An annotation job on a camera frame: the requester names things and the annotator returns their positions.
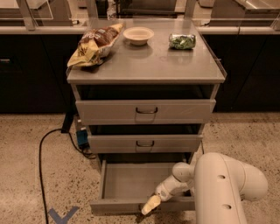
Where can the yellow brown chip bag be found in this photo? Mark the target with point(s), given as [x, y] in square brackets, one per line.
[95, 45]

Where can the grey metal drawer cabinet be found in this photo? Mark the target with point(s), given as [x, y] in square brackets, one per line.
[149, 72]

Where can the grey top drawer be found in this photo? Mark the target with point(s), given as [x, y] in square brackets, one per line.
[145, 111]

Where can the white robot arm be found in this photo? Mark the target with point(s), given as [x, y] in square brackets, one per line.
[220, 185]

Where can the dark counter with grey ledge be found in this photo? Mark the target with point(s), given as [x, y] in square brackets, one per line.
[33, 72]

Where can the grey middle drawer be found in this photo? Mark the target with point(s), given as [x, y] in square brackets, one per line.
[144, 143]

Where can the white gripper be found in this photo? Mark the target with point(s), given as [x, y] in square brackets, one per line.
[164, 192]

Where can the blue power box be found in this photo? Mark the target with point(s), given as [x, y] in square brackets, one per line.
[82, 138]

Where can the beige paper bowl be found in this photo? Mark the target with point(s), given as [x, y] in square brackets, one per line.
[138, 36]

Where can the grey drawer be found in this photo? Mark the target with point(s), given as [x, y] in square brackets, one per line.
[144, 143]
[145, 111]
[127, 185]

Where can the grey bottom drawer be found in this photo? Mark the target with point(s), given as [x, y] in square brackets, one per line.
[127, 185]

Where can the green snack bag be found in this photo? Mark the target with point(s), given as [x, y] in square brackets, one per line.
[182, 41]

